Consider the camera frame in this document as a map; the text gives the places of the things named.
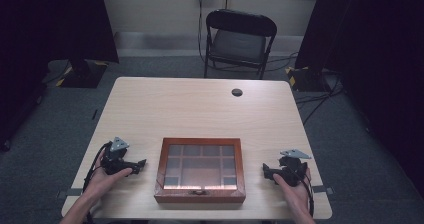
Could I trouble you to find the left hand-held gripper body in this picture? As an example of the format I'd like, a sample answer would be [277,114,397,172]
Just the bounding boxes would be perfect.
[100,136,135,176]

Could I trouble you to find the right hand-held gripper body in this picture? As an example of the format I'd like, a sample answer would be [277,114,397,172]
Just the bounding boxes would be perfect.
[272,148,313,188]

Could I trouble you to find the wooden box with glass lid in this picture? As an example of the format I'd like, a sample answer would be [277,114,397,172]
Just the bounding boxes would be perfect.
[153,137,247,204]

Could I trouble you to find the person's right hand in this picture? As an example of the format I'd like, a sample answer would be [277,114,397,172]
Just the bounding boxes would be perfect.
[272,166,313,213]

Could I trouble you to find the person's left hand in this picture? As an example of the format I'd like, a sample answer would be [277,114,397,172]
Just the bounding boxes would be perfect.
[83,149,134,202]

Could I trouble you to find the black stand base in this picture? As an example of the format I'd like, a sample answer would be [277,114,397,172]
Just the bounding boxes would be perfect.
[285,65,332,93]
[55,59,110,89]

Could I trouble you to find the black folding chair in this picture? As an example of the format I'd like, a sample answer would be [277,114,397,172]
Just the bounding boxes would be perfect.
[203,8,279,81]

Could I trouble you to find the black curtain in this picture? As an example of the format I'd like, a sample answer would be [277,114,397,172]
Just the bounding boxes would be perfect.
[294,0,424,200]

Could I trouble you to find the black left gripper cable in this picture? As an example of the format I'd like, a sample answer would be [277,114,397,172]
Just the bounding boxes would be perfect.
[81,141,114,224]

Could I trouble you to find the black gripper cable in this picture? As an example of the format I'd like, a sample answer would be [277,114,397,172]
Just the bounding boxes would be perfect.
[299,170,316,218]
[81,141,114,224]

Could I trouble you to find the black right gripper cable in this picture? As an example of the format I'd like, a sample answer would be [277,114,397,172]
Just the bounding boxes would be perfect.
[299,170,316,218]

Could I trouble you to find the black table edge strap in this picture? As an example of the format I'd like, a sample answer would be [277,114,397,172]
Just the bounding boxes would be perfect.
[55,187,84,200]
[311,185,335,196]

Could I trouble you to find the black floor cables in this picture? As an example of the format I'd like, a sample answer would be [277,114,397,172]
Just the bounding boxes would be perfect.
[266,51,345,126]

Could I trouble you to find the black wall outlet cable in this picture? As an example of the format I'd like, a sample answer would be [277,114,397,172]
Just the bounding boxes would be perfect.
[197,0,208,65]

